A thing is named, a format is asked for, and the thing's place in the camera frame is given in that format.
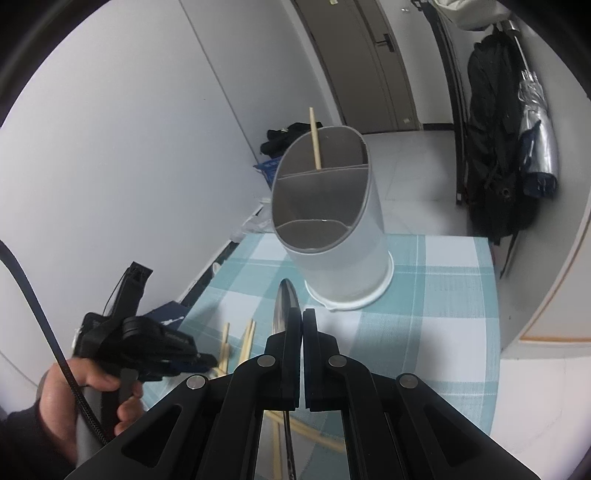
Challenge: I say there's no black jacket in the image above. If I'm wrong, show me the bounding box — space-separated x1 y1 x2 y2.
464 28 532 280

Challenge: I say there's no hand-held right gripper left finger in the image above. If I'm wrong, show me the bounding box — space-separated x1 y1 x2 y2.
65 308 303 480

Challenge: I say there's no silver folded umbrella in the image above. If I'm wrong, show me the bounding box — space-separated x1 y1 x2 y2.
501 18 559 199

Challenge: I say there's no wooden chopstick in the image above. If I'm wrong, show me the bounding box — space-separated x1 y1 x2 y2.
308 107 322 171
217 322 230 376
243 319 257 361
237 322 252 365
268 410 345 449

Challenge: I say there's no white bag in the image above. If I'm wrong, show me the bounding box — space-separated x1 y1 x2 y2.
434 0 513 31

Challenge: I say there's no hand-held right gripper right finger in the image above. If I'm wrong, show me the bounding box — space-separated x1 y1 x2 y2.
302 308 542 480

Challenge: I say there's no person's left forearm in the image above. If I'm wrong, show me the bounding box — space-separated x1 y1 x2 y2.
0 399 79 480

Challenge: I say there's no black clothes pile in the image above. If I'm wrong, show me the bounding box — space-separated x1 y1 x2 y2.
260 122 324 158

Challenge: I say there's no teal checked tablecloth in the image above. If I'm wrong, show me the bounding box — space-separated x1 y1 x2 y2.
178 233 502 445

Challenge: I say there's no black cable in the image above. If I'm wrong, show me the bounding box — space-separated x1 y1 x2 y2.
0 239 112 446

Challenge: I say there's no black framed glass door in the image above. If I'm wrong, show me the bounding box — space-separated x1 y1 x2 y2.
427 0 469 206

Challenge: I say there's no metal spoon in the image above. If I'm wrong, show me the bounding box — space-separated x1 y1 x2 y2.
271 278 301 480

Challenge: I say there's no dark blue flat box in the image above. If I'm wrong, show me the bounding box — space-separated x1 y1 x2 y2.
154 300 190 333

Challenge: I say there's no person's left hand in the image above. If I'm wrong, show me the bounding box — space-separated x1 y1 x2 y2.
39 360 144 459

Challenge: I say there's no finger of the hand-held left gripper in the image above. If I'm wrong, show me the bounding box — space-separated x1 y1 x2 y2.
161 352 218 381

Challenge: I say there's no grey door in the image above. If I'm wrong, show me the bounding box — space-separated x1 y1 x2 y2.
293 0 421 134

